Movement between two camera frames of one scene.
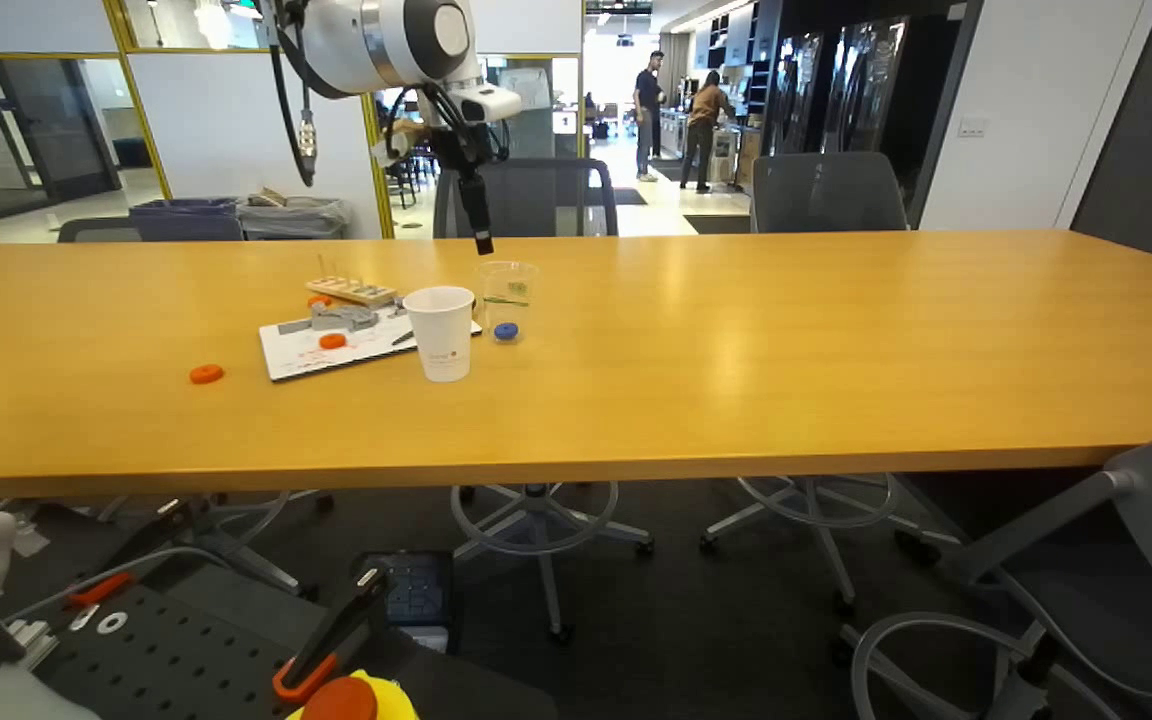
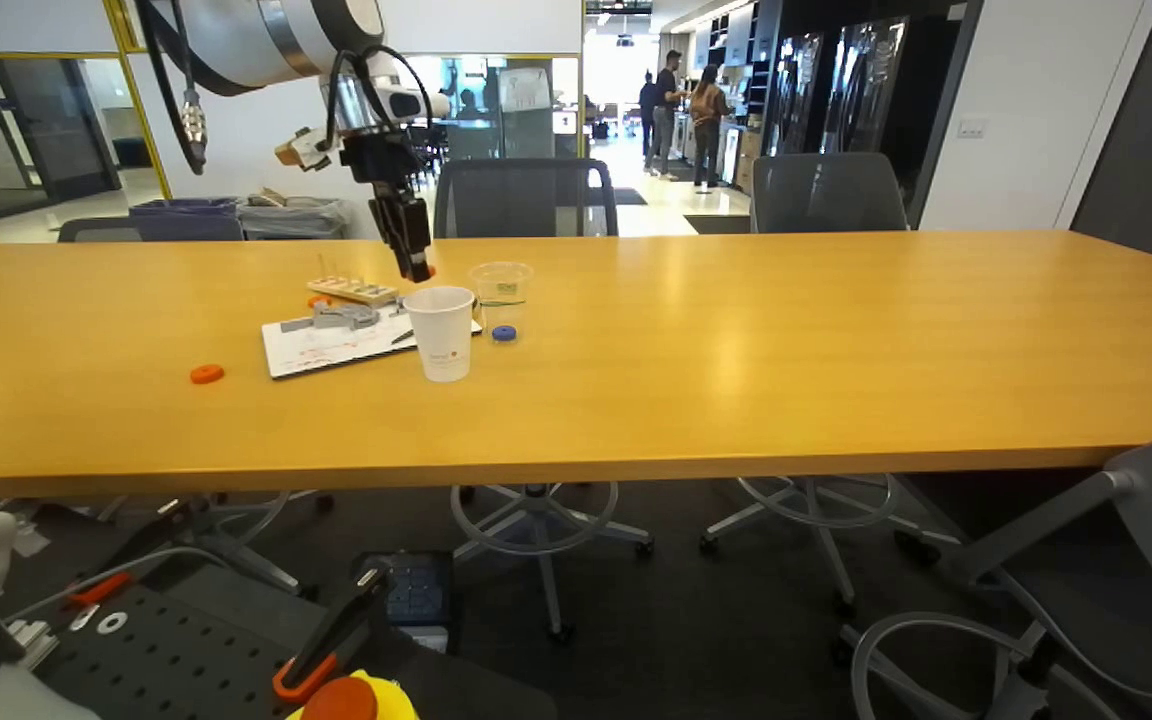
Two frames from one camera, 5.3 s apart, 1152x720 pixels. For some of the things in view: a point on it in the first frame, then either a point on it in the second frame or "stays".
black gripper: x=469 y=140 → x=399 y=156
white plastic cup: x=441 y=329 stays
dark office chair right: x=824 y=194 stays
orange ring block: x=207 y=374 stays
